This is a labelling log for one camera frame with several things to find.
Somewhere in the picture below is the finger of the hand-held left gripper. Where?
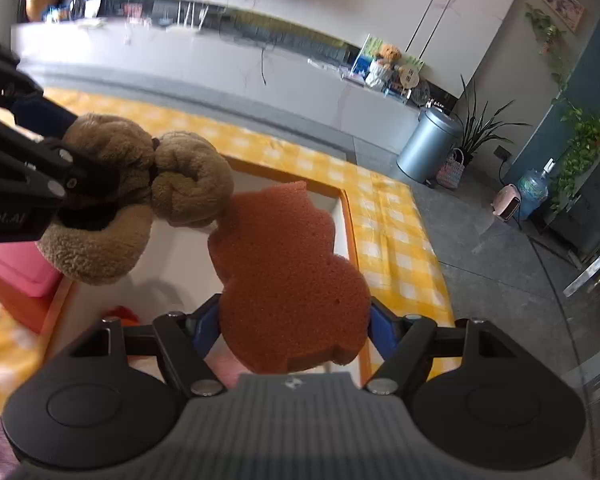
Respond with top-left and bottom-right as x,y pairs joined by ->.
0,30 -> 79,140
0,110 -> 123,211

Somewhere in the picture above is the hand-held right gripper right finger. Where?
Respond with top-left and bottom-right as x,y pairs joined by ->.
362,297 -> 531,396

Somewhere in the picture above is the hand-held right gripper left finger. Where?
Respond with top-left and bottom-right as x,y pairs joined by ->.
70,294 -> 228,396

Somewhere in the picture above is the orange cardboard box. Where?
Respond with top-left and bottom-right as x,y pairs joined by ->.
40,152 -> 374,392

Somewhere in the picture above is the orange shaped sponge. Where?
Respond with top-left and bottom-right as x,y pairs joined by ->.
207,181 -> 372,376

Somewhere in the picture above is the brown fuzzy slippers pair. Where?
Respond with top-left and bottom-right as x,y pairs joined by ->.
34,114 -> 235,287

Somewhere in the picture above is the red square box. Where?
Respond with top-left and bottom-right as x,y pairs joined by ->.
0,245 -> 66,334

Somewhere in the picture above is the yellow checkered tablecloth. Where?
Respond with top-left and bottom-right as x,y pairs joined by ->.
0,87 -> 457,407

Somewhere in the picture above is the gold round vase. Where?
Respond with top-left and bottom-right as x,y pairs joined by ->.
26,0 -> 57,24

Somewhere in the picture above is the white router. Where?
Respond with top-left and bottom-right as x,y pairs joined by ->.
176,0 -> 209,31

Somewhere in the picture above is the woven basket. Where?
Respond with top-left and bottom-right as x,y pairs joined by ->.
437,148 -> 467,190

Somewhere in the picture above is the pink space heater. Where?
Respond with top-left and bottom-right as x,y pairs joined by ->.
491,184 -> 527,222

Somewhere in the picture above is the grey metal trash can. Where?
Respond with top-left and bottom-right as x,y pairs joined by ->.
396,105 -> 464,185

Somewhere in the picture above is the blue water bottle dispenser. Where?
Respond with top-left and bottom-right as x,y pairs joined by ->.
517,157 -> 558,221

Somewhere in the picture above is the long-leaf potted plant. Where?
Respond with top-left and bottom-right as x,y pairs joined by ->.
450,75 -> 532,167

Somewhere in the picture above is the white marble tv cabinet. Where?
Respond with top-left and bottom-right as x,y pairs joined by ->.
10,0 -> 434,162

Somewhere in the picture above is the grey side cabinet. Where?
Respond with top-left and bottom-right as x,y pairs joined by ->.
544,154 -> 600,262

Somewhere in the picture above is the round paper fan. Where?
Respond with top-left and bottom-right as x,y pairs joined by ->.
397,65 -> 424,89

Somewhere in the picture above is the teddy bear in white wrap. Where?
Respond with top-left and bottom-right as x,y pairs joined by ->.
367,44 -> 404,92

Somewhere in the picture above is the green picture card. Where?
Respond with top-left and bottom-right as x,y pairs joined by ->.
352,35 -> 426,87

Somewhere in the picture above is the trailing pothos vine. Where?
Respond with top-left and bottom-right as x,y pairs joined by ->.
524,2 -> 600,212

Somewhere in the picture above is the black cable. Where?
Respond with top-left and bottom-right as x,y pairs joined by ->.
219,10 -> 282,87

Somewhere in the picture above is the framed wall picture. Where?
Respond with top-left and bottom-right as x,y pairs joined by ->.
538,0 -> 586,34

